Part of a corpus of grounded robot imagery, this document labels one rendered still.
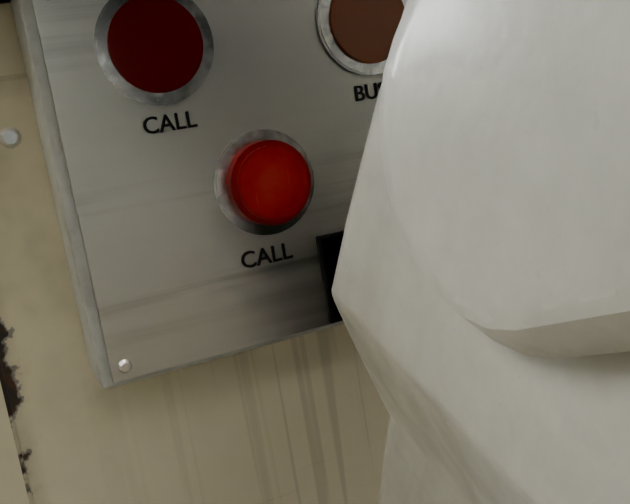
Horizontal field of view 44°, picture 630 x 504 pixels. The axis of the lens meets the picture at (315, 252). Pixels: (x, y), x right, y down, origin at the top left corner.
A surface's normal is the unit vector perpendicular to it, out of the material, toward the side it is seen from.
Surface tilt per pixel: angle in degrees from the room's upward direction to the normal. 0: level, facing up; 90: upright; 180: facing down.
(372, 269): 90
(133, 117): 90
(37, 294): 90
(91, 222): 90
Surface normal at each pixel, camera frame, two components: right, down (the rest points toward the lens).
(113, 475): 0.39, 0.10
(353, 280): -0.90, 0.21
